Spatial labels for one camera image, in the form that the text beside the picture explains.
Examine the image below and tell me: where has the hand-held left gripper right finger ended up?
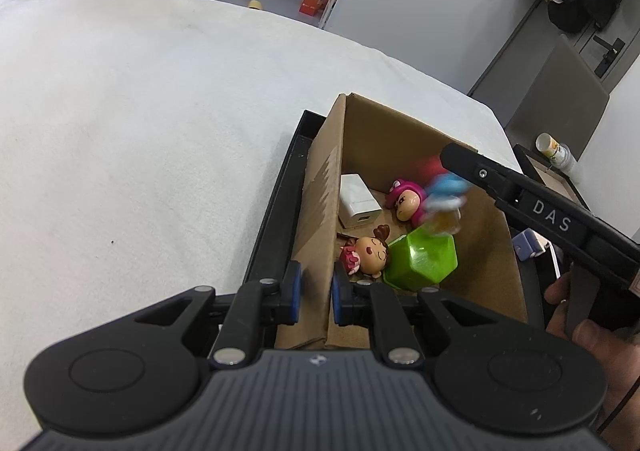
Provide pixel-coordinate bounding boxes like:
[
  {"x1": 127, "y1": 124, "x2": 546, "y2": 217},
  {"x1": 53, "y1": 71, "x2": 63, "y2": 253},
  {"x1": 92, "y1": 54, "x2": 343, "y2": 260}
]
[{"x1": 331, "y1": 263, "x2": 506, "y2": 366}]

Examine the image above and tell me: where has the green hexagonal container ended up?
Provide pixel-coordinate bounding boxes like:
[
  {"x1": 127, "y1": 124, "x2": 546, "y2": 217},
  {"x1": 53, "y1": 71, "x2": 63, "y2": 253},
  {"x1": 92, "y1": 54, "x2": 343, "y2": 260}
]
[{"x1": 382, "y1": 226, "x2": 459, "y2": 292}]

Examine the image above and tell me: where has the brown-haired doll figure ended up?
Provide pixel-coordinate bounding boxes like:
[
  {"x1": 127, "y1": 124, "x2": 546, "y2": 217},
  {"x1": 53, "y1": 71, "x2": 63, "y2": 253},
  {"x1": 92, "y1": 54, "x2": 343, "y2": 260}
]
[{"x1": 339, "y1": 223, "x2": 392, "y2": 278}]

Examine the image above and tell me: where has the pastel purple cube toy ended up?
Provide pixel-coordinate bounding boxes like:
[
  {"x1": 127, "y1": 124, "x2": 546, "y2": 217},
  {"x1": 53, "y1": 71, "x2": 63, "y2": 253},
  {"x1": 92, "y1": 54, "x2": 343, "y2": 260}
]
[{"x1": 512, "y1": 227, "x2": 552, "y2": 262}]

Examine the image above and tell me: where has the thin black cable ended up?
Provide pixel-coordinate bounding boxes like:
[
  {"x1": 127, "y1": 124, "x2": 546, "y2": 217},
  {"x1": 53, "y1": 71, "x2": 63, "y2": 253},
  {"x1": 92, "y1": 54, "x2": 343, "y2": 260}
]
[{"x1": 597, "y1": 383, "x2": 639, "y2": 433}]

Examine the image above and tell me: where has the blue and red toy figure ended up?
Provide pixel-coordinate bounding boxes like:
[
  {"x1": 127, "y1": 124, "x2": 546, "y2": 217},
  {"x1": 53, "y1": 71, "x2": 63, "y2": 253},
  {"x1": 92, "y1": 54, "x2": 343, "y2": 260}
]
[{"x1": 419, "y1": 156, "x2": 471, "y2": 237}]

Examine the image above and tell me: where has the white and yellow cup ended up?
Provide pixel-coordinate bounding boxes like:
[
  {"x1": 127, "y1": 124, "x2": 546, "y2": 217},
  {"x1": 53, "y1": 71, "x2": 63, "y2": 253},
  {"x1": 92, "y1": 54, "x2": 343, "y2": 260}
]
[{"x1": 535, "y1": 132, "x2": 578, "y2": 170}]

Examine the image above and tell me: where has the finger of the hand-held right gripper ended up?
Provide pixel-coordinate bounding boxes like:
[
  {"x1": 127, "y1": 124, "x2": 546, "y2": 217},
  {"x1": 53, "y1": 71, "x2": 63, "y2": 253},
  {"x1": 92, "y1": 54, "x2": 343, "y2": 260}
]
[{"x1": 439, "y1": 142, "x2": 527, "y2": 204}]

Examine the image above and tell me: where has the pink toy figure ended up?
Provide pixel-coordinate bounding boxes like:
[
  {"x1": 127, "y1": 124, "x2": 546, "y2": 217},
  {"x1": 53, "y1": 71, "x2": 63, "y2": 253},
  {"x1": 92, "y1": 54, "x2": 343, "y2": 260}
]
[{"x1": 384, "y1": 176, "x2": 437, "y2": 230}]

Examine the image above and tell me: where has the black framed brown board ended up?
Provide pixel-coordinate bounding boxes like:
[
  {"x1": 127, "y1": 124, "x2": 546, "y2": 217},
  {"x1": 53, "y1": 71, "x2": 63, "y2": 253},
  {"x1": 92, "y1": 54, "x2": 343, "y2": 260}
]
[{"x1": 512, "y1": 143, "x2": 592, "y2": 212}]

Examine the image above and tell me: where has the brown cardboard box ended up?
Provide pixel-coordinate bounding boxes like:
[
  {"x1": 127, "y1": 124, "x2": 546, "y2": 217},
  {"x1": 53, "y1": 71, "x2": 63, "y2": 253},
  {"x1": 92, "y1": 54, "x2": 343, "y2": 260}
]
[{"x1": 274, "y1": 92, "x2": 530, "y2": 351}]

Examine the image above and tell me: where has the white charger block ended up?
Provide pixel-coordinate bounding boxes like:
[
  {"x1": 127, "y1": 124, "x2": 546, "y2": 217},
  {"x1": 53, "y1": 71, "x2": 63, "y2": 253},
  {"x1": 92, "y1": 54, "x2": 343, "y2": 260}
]
[{"x1": 339, "y1": 173, "x2": 384, "y2": 231}]

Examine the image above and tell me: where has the black door handle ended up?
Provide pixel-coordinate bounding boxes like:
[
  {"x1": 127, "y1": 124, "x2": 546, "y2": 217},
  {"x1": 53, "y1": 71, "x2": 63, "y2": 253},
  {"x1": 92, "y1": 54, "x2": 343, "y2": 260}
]
[{"x1": 594, "y1": 35, "x2": 626, "y2": 80}]

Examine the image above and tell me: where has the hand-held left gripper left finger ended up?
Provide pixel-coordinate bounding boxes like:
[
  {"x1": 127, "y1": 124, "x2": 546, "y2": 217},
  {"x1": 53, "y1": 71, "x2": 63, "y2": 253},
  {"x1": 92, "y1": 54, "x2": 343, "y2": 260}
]
[{"x1": 132, "y1": 260, "x2": 303, "y2": 366}]

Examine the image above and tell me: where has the person's right hand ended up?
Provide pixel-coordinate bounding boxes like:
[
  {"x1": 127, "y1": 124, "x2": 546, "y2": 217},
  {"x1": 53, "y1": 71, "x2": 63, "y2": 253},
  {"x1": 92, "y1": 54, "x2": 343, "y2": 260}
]
[{"x1": 544, "y1": 273, "x2": 640, "y2": 432}]

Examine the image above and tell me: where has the black tray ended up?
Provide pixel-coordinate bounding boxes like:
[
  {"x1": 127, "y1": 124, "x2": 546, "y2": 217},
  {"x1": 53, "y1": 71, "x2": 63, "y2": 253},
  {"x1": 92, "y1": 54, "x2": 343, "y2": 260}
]
[{"x1": 242, "y1": 110, "x2": 551, "y2": 333}]

